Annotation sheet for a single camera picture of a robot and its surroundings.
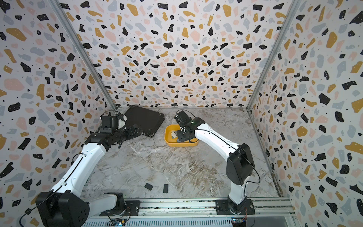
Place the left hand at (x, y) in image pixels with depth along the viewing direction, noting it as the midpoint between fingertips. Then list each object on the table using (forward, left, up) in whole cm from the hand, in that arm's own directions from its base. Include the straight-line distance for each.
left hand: (137, 131), depth 80 cm
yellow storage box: (+5, -18, -20) cm, 28 cm away
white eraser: (+10, -19, -18) cm, 28 cm away
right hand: (0, -26, -6) cm, 27 cm away
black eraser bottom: (-26, -16, -21) cm, 37 cm away
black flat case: (+26, +2, -22) cm, 34 cm away
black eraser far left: (-24, -6, -22) cm, 33 cm away
